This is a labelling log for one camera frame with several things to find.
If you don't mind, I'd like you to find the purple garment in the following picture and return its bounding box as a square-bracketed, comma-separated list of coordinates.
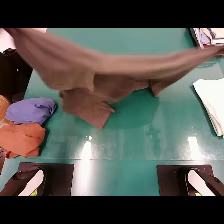
[5, 96, 58, 126]

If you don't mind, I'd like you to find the black garment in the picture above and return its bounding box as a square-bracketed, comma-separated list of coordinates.
[0, 47, 35, 103]

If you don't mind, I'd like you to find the tan garment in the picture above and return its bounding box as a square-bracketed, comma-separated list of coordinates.
[0, 94, 12, 129]

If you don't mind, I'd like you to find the white garment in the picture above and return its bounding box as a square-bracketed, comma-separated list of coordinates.
[192, 77, 224, 138]

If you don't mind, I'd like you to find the lilac garment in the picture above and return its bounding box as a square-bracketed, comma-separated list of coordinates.
[194, 28, 217, 48]

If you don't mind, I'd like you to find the brown T-shirt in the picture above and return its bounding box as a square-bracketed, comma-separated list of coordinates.
[4, 28, 224, 130]

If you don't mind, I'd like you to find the orange garment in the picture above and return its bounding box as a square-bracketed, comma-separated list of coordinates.
[0, 121, 47, 160]

